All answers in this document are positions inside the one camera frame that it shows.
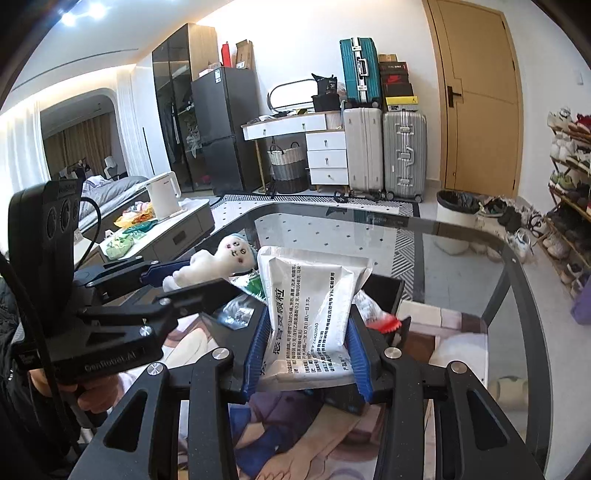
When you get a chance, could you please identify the trash bin with black liner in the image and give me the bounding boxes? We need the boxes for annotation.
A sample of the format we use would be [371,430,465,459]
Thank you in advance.
[436,189,484,256]

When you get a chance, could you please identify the shoe rack with shoes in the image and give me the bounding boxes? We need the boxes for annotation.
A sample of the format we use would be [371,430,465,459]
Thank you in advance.
[547,108,591,297]

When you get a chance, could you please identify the person's left forearm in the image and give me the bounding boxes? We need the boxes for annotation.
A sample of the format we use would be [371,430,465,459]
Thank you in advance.
[0,277,84,480]

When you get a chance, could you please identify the white suitcase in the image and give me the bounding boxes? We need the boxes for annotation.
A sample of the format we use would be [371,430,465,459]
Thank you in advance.
[344,108,385,197]

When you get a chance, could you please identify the printed mat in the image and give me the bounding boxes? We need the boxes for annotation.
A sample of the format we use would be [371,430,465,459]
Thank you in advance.
[161,300,490,480]

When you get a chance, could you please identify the black bag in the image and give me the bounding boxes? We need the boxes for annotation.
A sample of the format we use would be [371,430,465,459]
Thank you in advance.
[311,73,345,112]

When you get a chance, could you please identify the grey coffee table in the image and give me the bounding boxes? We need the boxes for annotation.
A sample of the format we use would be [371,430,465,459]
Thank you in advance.
[99,200,216,265]

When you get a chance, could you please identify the pile of snack packets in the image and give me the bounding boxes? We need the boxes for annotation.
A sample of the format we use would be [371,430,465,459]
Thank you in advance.
[106,203,154,257]

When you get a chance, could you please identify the black cardboard box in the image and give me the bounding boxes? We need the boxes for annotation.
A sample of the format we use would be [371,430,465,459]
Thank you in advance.
[222,274,408,416]

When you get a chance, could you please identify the person's left hand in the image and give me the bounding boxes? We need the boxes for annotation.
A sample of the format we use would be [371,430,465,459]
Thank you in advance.
[69,373,136,424]

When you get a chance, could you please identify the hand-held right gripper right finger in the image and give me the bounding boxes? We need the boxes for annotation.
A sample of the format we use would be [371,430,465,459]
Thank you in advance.
[346,305,552,480]

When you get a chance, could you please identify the dark glass wardrobe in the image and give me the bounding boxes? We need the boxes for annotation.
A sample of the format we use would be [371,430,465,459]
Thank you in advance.
[152,23,218,193]

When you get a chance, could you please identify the wooden door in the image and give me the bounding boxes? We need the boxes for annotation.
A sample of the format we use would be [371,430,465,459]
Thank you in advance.
[422,0,522,199]

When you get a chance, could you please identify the pile of shoes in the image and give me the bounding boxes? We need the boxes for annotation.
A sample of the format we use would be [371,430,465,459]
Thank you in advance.
[478,196,546,260]

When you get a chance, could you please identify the beige slipper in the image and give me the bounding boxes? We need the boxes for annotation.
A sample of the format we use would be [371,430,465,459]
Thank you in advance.
[489,376,527,408]

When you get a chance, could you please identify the bed with grey bedding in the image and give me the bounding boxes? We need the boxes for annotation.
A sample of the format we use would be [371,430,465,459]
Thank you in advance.
[60,175,149,232]

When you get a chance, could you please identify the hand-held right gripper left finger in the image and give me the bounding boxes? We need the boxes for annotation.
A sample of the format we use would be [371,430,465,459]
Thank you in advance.
[69,318,273,480]

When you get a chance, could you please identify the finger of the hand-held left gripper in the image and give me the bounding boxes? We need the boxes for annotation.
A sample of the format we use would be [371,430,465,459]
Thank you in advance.
[74,258,193,301]
[79,279,241,326]

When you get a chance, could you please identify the brown curtains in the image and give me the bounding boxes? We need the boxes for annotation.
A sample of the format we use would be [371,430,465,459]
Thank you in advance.
[44,113,112,182]

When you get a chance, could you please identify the woven laundry basket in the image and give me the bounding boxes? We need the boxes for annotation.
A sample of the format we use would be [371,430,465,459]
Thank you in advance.
[268,143,309,195]

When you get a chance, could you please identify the white medicine packet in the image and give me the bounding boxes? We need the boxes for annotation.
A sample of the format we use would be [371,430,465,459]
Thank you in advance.
[256,244,375,393]

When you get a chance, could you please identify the white electric kettle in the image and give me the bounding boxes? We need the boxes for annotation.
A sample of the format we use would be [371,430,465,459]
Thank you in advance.
[147,172,182,220]

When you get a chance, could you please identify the red and white packet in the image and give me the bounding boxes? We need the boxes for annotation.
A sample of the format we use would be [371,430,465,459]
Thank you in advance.
[355,293,413,337]

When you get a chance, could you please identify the stack of shoe boxes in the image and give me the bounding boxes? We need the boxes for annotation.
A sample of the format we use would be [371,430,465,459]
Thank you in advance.
[379,54,419,113]

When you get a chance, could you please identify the teal suitcase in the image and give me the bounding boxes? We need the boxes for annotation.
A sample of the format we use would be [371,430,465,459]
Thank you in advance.
[340,38,383,110]

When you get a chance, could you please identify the oval mirror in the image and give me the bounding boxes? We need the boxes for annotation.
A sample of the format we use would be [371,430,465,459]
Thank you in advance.
[268,78,324,114]

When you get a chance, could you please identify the white plush toy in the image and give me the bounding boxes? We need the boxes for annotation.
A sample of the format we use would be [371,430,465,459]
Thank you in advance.
[161,233,259,292]

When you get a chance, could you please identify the black refrigerator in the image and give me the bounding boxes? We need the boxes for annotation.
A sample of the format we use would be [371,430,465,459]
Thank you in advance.
[191,67,262,195]

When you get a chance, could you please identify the white dresser with drawers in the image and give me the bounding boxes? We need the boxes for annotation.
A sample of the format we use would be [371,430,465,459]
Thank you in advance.
[242,113,348,186]

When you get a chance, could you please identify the clear plastic bag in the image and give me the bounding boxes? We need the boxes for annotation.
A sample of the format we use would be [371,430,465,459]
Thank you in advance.
[217,295,269,329]

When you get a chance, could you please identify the silver suitcase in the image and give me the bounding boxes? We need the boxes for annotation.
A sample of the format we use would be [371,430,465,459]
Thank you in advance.
[382,111,428,202]

